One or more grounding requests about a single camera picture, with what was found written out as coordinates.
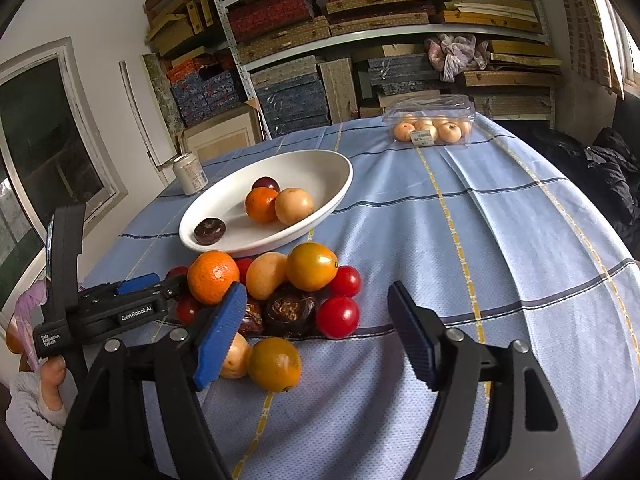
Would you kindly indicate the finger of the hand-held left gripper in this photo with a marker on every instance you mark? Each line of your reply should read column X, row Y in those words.
column 167, row 290
column 137, row 284

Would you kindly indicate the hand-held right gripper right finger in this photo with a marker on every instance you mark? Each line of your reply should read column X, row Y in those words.
column 415, row 340

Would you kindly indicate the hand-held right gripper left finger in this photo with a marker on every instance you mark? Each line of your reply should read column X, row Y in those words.
column 220, row 340

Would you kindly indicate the dark red cherry tomato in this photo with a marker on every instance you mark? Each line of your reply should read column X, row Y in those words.
column 176, row 272

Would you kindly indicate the tan round fruit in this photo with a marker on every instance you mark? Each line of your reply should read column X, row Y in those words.
column 295, row 206
column 236, row 356

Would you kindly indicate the large orange tangerine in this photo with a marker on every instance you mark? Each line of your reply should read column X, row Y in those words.
column 212, row 277

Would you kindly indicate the yellow orange round fruit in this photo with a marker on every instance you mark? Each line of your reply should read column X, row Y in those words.
column 274, row 364
column 311, row 266

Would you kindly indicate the white oval bowl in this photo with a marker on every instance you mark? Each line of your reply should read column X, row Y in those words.
column 310, row 170

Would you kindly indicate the person's left hand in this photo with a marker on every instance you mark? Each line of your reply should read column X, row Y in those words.
column 52, row 382

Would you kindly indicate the dark water chestnut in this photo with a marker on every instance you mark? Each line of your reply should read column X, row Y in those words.
column 210, row 231
column 289, row 310
column 251, row 319

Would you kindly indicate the pink cloth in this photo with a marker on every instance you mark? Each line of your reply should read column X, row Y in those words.
column 27, row 305

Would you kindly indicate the tan oval fruit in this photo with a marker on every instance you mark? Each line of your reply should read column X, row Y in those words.
column 262, row 277

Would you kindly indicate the brown wooden chair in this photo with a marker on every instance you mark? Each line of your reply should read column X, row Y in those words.
column 12, row 337

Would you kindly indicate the blue checked tablecloth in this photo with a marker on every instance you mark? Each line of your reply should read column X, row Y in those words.
column 500, row 260

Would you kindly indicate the white drink can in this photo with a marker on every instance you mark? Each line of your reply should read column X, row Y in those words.
column 190, row 175

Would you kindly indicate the deep orange tangerine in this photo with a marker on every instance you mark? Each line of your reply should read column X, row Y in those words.
column 260, row 206

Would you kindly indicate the beige cardboard box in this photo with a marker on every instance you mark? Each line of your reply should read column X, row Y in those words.
column 220, row 135

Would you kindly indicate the white wooden slat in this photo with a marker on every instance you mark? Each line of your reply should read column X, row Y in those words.
column 142, row 115

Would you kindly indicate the dark glass window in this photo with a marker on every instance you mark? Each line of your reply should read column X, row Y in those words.
column 45, row 135

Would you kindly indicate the grey mottled board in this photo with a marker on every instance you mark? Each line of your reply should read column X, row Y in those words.
column 160, row 90

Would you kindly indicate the pile of blue floral boxes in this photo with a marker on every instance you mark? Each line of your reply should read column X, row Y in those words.
column 205, row 92

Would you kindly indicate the clear clamshell fruit box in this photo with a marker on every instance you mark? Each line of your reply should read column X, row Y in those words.
column 430, row 120

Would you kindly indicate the black jacket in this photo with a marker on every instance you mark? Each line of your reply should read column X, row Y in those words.
column 600, row 180

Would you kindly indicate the metal shelf rack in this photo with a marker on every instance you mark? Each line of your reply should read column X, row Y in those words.
column 227, row 35

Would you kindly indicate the pink plastic bag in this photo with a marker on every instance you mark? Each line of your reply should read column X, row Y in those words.
column 452, row 52

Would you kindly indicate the bright window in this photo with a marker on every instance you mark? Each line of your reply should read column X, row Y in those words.
column 607, row 25

